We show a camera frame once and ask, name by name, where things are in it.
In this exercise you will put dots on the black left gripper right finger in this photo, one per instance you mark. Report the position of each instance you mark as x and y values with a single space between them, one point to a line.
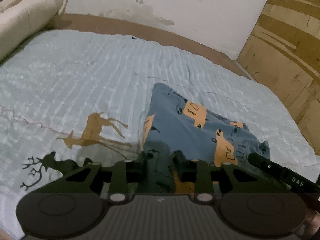
196 177

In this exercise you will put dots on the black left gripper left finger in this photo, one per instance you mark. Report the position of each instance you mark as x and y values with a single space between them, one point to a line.
85 183

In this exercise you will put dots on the blue patterned pants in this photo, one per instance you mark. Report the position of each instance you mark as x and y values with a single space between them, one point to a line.
178 127

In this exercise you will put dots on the light blue quilted bedspread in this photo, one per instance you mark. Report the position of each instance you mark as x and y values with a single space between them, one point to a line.
86 95

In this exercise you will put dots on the wooden wardrobe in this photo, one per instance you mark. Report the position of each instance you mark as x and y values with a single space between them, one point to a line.
282 53

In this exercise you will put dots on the cream rolled comforter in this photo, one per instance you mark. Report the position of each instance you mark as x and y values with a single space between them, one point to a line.
22 18

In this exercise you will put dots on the brown bed frame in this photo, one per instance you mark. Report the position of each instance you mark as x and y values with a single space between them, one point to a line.
109 26

